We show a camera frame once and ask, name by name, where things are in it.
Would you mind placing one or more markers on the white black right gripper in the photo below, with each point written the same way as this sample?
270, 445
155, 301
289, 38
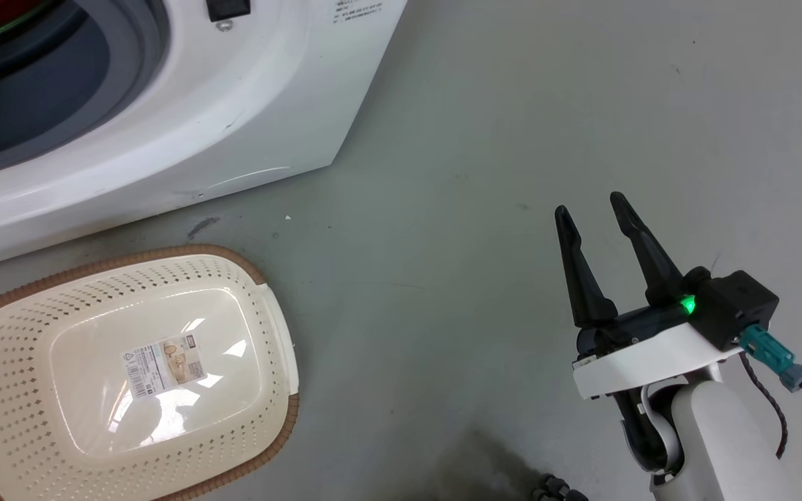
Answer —
645, 355

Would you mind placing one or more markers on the white front-load washing machine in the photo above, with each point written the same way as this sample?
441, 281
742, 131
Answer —
248, 104

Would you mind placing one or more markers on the cream perforated laundry basket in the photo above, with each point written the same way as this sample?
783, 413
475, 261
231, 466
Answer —
32, 334

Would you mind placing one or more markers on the small metal screw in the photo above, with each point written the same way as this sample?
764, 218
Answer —
224, 26

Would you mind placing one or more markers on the paper sticker label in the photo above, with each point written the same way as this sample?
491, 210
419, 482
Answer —
163, 364

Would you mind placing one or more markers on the black door latch socket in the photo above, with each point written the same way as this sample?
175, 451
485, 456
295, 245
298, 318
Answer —
227, 8

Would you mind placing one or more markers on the grey rubber door seal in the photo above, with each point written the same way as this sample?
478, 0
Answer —
60, 76

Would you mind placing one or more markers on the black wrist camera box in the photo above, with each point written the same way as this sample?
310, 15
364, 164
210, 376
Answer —
738, 306

